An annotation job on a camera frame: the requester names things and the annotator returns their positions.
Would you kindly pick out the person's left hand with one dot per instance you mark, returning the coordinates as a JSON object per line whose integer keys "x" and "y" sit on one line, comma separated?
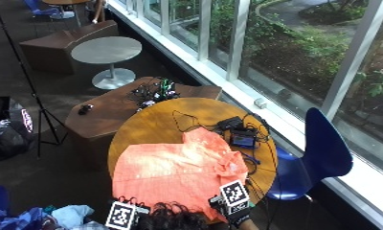
{"x": 143, "y": 208}

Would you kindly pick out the person's right hand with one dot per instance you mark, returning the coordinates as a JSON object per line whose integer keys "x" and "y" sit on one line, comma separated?
{"x": 238, "y": 218}

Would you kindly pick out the white right marker cube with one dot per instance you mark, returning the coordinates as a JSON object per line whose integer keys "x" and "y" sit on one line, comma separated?
{"x": 234, "y": 193}

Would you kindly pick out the white marker cube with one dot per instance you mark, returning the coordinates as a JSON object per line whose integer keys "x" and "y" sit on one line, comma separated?
{"x": 120, "y": 216}
{"x": 234, "y": 193}

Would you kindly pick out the white left marker cube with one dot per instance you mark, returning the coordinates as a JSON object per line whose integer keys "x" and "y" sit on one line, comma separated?
{"x": 120, "y": 216}

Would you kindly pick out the orange shirt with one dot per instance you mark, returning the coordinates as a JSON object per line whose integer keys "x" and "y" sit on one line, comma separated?
{"x": 179, "y": 169}

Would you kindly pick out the light blue cloth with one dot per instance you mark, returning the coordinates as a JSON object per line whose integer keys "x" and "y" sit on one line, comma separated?
{"x": 72, "y": 214}

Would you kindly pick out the black device with blue screen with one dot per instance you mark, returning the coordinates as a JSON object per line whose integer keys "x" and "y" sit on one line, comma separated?
{"x": 242, "y": 139}

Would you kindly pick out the black box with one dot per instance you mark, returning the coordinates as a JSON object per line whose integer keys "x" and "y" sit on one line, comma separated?
{"x": 230, "y": 122}

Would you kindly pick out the brown bench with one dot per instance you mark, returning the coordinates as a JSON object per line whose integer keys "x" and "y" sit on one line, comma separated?
{"x": 59, "y": 48}
{"x": 111, "y": 118}

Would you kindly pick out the small black object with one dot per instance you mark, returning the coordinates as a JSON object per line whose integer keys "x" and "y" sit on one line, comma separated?
{"x": 86, "y": 109}

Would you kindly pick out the small white object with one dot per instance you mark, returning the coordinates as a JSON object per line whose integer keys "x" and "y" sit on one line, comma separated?
{"x": 261, "y": 103}

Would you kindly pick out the black bag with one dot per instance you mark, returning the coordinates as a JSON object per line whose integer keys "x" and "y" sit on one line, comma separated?
{"x": 6, "y": 131}

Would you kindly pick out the black tripod stand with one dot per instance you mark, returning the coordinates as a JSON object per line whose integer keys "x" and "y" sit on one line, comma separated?
{"x": 30, "y": 86}

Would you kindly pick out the grey round table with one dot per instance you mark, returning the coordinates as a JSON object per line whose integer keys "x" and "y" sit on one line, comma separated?
{"x": 107, "y": 52}

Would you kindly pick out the round wooden table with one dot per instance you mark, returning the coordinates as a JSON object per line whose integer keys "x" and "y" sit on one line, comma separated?
{"x": 66, "y": 2}

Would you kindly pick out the white window frame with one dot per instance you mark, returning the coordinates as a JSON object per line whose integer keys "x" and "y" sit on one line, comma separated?
{"x": 238, "y": 41}

